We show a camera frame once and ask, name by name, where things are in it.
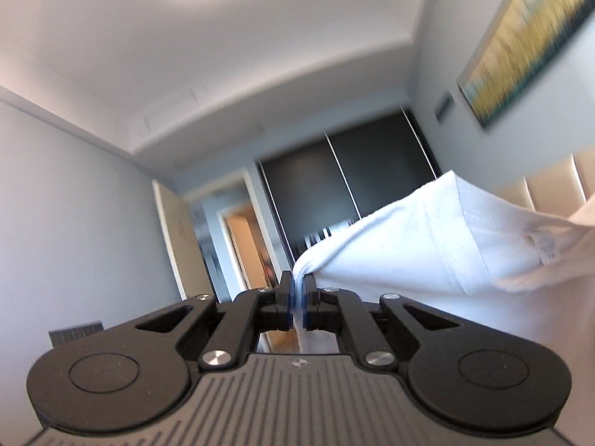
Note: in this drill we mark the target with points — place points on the beige room door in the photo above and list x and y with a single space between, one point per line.
179 237

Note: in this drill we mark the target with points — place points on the wooden hallway door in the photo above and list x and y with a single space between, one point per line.
246 246

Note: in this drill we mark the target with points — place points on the white t-shirt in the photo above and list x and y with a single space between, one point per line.
418 251

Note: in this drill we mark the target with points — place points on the black sliding door wardrobe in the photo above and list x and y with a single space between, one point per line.
344 181

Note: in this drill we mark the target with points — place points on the beige padded headboard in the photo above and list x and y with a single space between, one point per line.
553 181

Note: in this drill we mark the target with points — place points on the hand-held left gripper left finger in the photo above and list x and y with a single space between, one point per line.
289 299

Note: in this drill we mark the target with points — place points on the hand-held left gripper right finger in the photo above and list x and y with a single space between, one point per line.
306 299

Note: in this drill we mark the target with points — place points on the framed yellow teal painting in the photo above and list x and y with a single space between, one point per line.
525 42

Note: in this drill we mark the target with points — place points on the grey wall radiator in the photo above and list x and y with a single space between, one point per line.
74 333

